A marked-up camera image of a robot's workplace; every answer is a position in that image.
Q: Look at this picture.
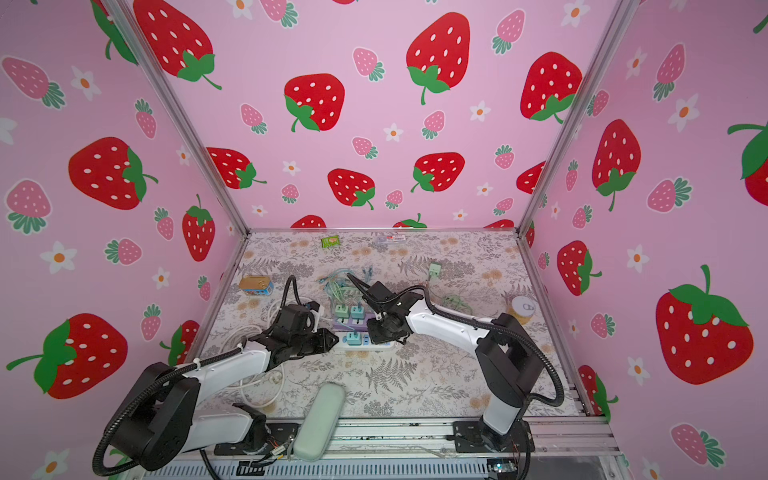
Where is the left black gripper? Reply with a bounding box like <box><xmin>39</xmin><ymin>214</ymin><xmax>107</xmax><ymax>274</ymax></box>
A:
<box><xmin>292</xmin><ymin>327</ymin><xmax>342</xmax><ymax>357</ymax></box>

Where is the teal charger plug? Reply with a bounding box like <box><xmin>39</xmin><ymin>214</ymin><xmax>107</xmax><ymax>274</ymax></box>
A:
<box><xmin>350</xmin><ymin>305</ymin><xmax>365</xmax><ymax>322</ymax></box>
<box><xmin>345</xmin><ymin>332</ymin><xmax>363</xmax><ymax>347</ymax></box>

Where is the green charger cable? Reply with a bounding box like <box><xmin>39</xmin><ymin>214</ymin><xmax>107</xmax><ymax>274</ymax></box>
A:
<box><xmin>317</xmin><ymin>267</ymin><xmax>373</xmax><ymax>307</ymax></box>
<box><xmin>442</xmin><ymin>293</ymin><xmax>475</xmax><ymax>317</ymax></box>

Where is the white blue power strip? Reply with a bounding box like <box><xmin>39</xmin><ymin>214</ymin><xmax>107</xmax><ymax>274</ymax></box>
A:
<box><xmin>333</xmin><ymin>331</ymin><xmax>395</xmax><ymax>351</ymax></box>

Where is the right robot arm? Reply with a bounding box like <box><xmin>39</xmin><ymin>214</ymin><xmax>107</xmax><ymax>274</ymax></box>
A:
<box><xmin>348</xmin><ymin>274</ymin><xmax>565</xmax><ymax>452</ymax></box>

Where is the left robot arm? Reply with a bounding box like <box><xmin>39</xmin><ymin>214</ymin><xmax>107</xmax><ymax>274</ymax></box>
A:
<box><xmin>91</xmin><ymin>276</ymin><xmax>339</xmax><ymax>477</ymax></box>

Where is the purple power strip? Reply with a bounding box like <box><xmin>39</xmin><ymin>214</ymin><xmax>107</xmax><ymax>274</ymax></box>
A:
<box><xmin>332</xmin><ymin>314</ymin><xmax>373</xmax><ymax>332</ymax></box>

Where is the pale green oblong case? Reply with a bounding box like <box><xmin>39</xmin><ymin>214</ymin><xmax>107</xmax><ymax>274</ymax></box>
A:
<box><xmin>292</xmin><ymin>383</ymin><xmax>346</xmax><ymax>462</ymax></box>

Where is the small clear packet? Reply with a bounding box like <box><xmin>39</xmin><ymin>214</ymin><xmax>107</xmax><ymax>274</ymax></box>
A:
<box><xmin>375</xmin><ymin>234</ymin><xmax>407</xmax><ymax>244</ymax></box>

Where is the green snack packet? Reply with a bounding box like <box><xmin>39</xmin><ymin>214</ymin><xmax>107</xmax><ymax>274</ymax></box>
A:
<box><xmin>321</xmin><ymin>235</ymin><xmax>341</xmax><ymax>248</ymax></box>

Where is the yellow tape roll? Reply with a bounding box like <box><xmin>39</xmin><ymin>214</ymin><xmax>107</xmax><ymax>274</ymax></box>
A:
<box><xmin>508</xmin><ymin>296</ymin><xmax>537</xmax><ymax>325</ymax></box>

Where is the white power cord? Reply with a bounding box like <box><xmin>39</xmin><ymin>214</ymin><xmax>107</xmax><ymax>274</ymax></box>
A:
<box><xmin>218</xmin><ymin>299</ymin><xmax>289</xmax><ymax>409</ymax></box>

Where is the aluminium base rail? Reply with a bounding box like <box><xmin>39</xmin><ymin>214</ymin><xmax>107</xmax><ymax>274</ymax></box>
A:
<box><xmin>131</xmin><ymin>416</ymin><xmax>625</xmax><ymax>480</ymax></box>

